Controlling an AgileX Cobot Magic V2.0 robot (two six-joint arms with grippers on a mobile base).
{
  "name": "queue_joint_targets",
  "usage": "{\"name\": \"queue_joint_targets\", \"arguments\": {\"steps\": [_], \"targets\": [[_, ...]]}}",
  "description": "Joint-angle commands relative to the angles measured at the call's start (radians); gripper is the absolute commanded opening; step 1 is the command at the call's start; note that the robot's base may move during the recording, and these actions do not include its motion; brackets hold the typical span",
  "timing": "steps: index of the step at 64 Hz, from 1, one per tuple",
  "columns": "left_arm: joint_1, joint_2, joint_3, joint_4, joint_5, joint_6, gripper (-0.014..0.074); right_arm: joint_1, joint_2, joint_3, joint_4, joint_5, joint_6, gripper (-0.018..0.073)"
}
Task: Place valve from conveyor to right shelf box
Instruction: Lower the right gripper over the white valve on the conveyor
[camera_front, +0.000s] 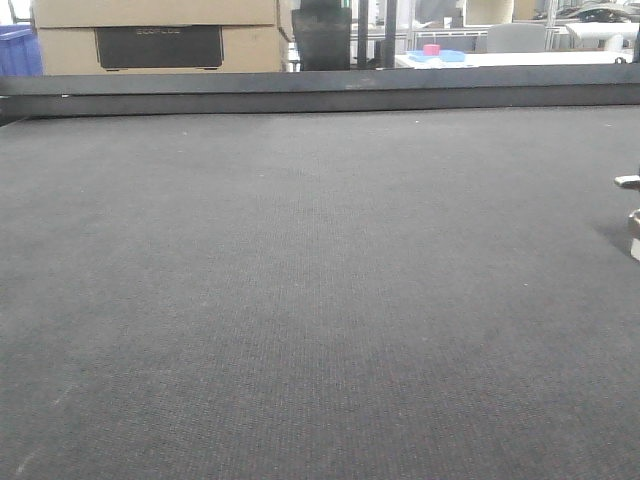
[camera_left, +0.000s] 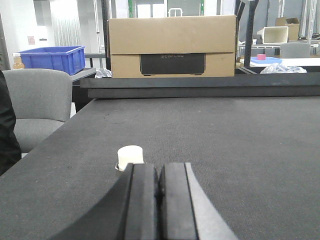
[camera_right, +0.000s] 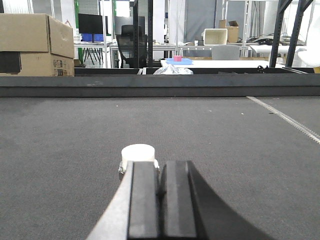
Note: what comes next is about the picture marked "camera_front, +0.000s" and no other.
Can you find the silver metal valve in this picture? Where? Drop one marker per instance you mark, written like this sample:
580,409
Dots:
631,182

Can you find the black conveyor belt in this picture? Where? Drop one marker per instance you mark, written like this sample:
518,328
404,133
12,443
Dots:
414,295

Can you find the lower cardboard box black label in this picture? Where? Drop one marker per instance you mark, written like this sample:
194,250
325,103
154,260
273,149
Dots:
163,50

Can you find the upper cardboard box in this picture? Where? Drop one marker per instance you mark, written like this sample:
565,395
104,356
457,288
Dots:
88,13

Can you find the black bin background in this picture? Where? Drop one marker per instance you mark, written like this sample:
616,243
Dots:
322,36

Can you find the pink cube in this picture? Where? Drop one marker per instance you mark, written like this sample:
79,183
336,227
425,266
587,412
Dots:
431,49

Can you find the light blue tray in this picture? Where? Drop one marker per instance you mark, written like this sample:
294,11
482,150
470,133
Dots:
447,56

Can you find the white background table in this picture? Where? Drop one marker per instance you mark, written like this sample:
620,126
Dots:
474,60

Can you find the grey office chair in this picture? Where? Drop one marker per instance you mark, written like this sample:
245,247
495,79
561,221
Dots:
516,38

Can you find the white curved machine part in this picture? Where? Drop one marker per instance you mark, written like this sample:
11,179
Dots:
615,36

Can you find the blue plastic crate background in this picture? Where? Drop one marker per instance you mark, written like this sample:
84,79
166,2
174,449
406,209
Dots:
20,51

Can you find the black vertical post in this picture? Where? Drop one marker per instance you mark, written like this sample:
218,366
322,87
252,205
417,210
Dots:
362,34
389,44

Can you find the black conveyor side rail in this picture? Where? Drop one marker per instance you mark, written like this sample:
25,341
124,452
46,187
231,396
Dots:
72,96

